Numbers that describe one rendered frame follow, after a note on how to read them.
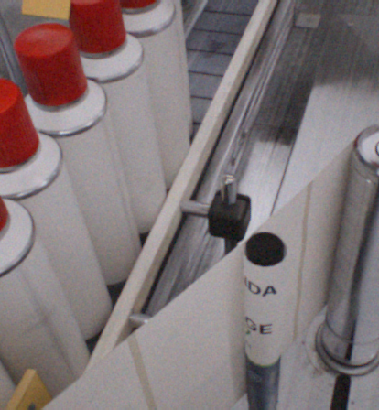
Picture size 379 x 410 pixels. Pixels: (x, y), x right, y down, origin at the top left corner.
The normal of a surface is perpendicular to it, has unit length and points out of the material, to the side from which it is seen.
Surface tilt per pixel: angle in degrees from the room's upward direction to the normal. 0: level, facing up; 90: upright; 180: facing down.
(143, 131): 90
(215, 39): 0
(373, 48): 0
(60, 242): 90
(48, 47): 2
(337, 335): 90
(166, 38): 90
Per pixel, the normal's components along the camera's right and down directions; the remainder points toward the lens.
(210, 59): -0.07, -0.66
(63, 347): 0.87, 0.33
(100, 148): 0.71, 0.49
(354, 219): -0.86, 0.43
